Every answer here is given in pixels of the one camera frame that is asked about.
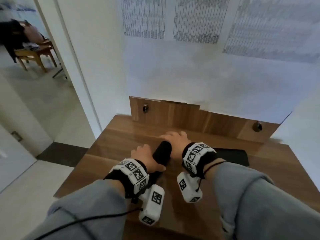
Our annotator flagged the person's left hand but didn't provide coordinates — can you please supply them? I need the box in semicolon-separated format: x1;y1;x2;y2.
130;144;167;173

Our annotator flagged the person's right hand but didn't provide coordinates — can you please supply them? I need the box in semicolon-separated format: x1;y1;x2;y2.
159;131;192;161

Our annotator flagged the black cylinder object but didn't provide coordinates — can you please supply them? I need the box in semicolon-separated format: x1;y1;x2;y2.
147;140;173;184

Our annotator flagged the person's right forearm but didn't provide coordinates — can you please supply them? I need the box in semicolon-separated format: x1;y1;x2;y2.
204;162;320;240

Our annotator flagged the person's left forearm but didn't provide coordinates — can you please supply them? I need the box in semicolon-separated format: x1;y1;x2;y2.
24;179;128;240

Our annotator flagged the wooden back panel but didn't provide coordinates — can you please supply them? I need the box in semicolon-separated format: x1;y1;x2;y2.
129;96;281;144

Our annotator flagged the white marker left wrist band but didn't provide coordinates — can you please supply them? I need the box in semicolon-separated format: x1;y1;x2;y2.
104;158;150;198

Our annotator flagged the white marker wrist band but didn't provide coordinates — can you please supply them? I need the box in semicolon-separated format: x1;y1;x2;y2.
181;142;218;178
104;158;150;198

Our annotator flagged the white marker right wrist band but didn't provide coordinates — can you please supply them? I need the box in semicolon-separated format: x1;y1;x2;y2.
181;142;218;178

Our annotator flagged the flat black pouch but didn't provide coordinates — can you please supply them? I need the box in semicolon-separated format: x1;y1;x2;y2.
212;148;250;167

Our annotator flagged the black stand leg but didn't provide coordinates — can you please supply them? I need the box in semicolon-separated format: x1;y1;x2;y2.
52;67;68;80

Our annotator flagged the white door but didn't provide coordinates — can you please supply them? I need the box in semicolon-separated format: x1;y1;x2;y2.
0;124;38;193

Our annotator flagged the large printed table paper sheet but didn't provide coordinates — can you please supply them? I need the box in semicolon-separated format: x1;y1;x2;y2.
222;0;320;64

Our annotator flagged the wooden chair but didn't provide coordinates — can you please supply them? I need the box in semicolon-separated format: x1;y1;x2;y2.
14;40;58;73

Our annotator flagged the pink bag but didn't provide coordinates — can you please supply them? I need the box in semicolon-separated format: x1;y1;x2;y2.
23;23;44;45

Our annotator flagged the dark clothing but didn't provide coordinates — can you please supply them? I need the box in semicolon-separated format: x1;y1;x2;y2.
0;19;28;64

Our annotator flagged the white right wrist camera block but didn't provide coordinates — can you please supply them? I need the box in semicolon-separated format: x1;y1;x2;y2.
177;172;203;203

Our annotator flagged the white wrist camera block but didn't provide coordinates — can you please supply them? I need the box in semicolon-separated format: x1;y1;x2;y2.
177;172;203;203
138;184;165;226

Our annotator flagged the white left wrist camera block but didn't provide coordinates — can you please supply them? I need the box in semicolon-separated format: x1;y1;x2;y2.
138;184;165;226

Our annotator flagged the black string bracelet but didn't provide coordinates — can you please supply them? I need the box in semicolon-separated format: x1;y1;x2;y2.
202;158;227;180

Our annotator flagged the black cable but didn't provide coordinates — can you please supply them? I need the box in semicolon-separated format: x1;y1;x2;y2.
32;207;143;240

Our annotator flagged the white door frame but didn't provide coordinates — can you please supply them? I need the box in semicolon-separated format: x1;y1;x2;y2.
32;0;103;139

